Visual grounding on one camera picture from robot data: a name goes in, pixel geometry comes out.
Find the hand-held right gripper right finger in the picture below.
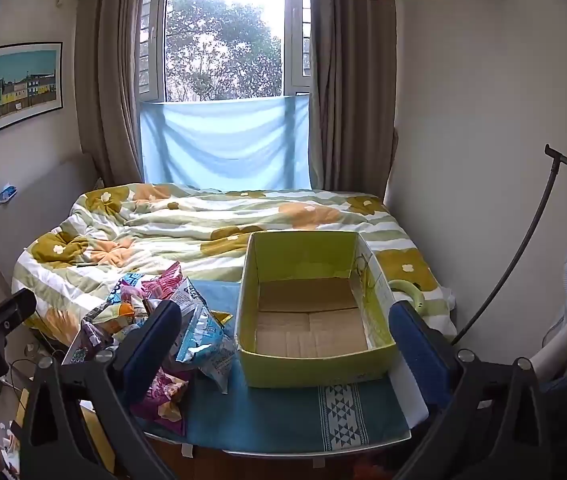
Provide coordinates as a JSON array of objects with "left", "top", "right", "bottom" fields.
[{"left": 388, "top": 301, "right": 551, "bottom": 480}]

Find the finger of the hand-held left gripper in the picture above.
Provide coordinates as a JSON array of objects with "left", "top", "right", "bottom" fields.
[{"left": 0, "top": 290, "right": 38, "bottom": 343}]

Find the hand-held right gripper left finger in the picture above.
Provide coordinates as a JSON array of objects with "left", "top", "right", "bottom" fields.
[{"left": 18, "top": 300, "right": 184, "bottom": 480}]

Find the cream orange cake packet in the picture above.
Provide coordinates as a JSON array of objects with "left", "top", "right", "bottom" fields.
[{"left": 84, "top": 300, "right": 153, "bottom": 337}]

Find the yellow-green cardboard box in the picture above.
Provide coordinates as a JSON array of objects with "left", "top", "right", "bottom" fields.
[{"left": 235, "top": 231, "right": 398, "bottom": 389}]

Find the pink purple snack packet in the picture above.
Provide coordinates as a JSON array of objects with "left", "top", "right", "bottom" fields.
[{"left": 131, "top": 367, "right": 194, "bottom": 437}]

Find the light blue snack packet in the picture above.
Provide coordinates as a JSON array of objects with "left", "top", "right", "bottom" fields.
[{"left": 176, "top": 305, "right": 238, "bottom": 394}]

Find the colourful patterned cloth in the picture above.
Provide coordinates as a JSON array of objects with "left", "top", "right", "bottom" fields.
[{"left": 62, "top": 320, "right": 118, "bottom": 367}]

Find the white grey snack packet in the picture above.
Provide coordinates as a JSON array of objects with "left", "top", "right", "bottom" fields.
[{"left": 171, "top": 277, "right": 209, "bottom": 317}]

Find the blue lettered snack packet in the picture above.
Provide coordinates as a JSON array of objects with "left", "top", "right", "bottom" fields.
[{"left": 106, "top": 272, "right": 152, "bottom": 307}]

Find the pink striped snack packet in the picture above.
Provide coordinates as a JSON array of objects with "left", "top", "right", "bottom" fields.
[{"left": 141, "top": 261, "right": 184, "bottom": 302}]

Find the grey bed headboard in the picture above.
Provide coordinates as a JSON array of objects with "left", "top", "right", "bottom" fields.
[{"left": 0, "top": 152, "right": 102, "bottom": 311}]

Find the floral quilted blanket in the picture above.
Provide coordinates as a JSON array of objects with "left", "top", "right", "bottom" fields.
[{"left": 11, "top": 182, "right": 457, "bottom": 356}]

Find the framed houses picture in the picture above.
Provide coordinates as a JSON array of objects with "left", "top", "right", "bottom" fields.
[{"left": 0, "top": 41, "right": 63, "bottom": 143}]

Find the light blue window cloth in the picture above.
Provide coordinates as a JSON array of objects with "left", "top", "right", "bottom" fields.
[{"left": 140, "top": 95, "right": 311, "bottom": 190}]

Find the brown curtain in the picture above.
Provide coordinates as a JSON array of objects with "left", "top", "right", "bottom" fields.
[
  {"left": 308, "top": 0, "right": 398, "bottom": 198},
  {"left": 74, "top": 0, "right": 164, "bottom": 188}
]

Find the window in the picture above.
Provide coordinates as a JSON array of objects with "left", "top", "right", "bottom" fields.
[{"left": 136, "top": 0, "right": 314, "bottom": 103}]

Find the green ring handle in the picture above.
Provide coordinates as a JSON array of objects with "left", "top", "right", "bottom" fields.
[{"left": 388, "top": 279, "right": 424, "bottom": 313}]

